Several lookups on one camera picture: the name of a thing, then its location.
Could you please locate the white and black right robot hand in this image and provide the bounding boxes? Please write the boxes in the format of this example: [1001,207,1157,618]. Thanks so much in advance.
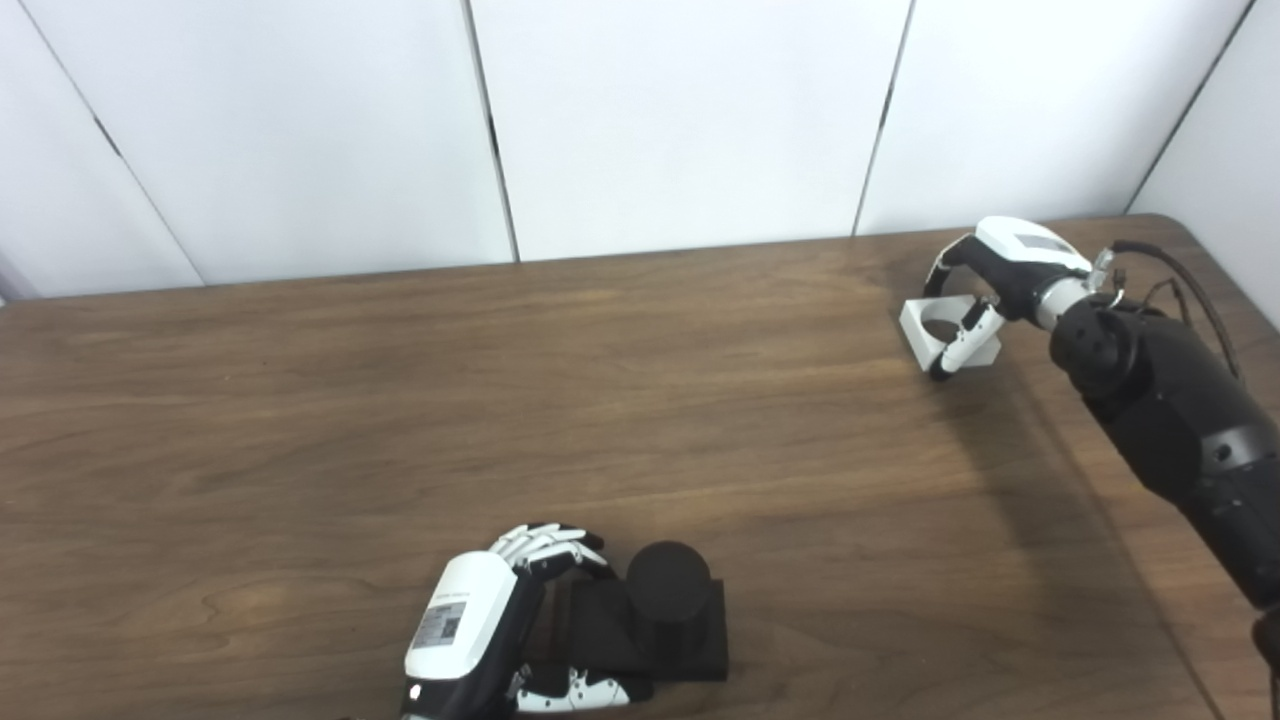
[922,216,1096,383]

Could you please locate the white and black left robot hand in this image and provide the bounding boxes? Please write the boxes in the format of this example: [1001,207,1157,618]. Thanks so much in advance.
[400,523,656,720]

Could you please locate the white square piece with hole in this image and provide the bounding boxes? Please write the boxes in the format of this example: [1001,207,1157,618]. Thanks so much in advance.
[899,295,1003,376]

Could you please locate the black peg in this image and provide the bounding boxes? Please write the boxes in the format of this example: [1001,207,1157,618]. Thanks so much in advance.
[555,541,729,683]

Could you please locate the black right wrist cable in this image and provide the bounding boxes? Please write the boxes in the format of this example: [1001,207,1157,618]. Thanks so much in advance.
[1090,240,1243,381]

